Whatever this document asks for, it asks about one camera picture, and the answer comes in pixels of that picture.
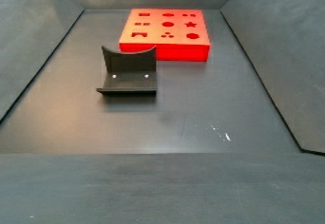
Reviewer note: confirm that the red shape sorter board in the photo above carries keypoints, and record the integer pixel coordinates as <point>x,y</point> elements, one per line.
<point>176,31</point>

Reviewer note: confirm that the black curved holder stand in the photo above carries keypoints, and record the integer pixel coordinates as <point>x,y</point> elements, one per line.
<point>130,66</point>

